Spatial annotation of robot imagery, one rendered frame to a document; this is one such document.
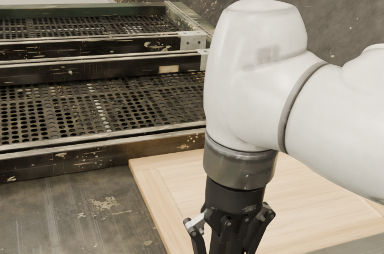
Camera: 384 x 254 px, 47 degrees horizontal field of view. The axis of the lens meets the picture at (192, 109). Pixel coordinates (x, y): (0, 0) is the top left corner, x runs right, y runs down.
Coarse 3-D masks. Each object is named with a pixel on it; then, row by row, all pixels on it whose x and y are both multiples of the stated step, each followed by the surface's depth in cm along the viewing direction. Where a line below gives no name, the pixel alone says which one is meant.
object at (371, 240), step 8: (352, 240) 91; (360, 240) 91; (368, 240) 92; (376, 240) 92; (328, 248) 89; (336, 248) 89; (344, 248) 89; (352, 248) 89; (360, 248) 89; (368, 248) 90; (376, 248) 90
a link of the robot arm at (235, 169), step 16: (208, 144) 51; (208, 160) 51; (224, 160) 49; (240, 160) 48; (256, 160) 48; (272, 160) 50; (224, 176) 50; (240, 176) 49; (256, 176) 50; (272, 176) 52
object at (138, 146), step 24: (24, 144) 108; (48, 144) 109; (72, 144) 111; (96, 144) 110; (120, 144) 112; (144, 144) 114; (168, 144) 117; (192, 144) 120; (0, 168) 103; (24, 168) 105; (48, 168) 107; (72, 168) 110; (96, 168) 112
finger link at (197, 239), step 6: (186, 222) 56; (192, 228) 55; (192, 234) 55; (198, 234) 55; (192, 240) 58; (198, 240) 56; (204, 240) 56; (198, 246) 56; (204, 246) 57; (198, 252) 57; (204, 252) 57
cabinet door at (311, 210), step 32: (160, 160) 115; (192, 160) 117; (288, 160) 121; (160, 192) 104; (192, 192) 105; (288, 192) 108; (320, 192) 109; (352, 192) 110; (160, 224) 94; (288, 224) 98; (320, 224) 99; (352, 224) 99
